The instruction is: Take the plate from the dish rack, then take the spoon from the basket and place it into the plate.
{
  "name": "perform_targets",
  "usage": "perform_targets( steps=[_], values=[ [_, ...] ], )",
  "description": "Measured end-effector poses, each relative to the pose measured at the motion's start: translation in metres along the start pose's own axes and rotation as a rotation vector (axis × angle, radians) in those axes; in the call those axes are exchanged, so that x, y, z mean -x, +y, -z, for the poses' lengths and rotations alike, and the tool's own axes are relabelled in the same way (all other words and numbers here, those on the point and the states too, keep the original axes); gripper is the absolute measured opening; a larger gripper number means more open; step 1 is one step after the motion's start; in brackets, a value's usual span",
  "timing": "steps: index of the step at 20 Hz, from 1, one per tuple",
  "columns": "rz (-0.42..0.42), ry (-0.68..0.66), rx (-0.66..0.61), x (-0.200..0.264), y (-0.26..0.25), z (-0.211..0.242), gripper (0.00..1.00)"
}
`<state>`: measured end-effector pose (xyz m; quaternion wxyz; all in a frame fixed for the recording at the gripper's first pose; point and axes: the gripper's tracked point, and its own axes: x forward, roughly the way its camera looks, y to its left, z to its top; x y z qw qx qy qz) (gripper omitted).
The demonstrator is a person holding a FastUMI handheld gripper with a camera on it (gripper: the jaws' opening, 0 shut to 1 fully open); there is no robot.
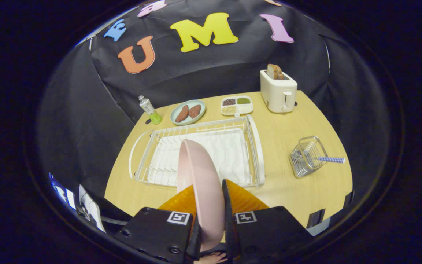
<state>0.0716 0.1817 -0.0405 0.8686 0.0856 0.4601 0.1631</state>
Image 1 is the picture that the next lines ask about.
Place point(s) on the cream toaster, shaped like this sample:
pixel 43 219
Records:
pixel 278 95

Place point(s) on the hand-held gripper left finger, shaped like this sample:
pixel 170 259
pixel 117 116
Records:
pixel 156 231

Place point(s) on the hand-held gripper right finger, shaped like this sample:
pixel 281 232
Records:
pixel 227 205

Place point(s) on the black backdrop cloth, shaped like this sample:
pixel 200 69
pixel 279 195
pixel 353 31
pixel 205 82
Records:
pixel 86 121

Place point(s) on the pink plate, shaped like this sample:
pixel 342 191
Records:
pixel 205 190

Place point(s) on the green liquid bottle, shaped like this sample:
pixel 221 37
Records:
pixel 148 108

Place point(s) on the brown meat patty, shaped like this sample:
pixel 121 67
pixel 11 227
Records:
pixel 195 110
pixel 181 114

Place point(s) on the teal plate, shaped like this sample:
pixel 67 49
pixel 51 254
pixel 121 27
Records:
pixel 176 112

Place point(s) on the black table clamp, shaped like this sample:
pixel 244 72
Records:
pixel 315 219
pixel 348 198

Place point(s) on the white drip tray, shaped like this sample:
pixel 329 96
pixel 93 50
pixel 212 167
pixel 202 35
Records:
pixel 229 154

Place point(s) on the brown toast slice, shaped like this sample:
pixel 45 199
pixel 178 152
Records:
pixel 270 71
pixel 279 72

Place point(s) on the white divided tray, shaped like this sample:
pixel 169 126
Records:
pixel 237 105

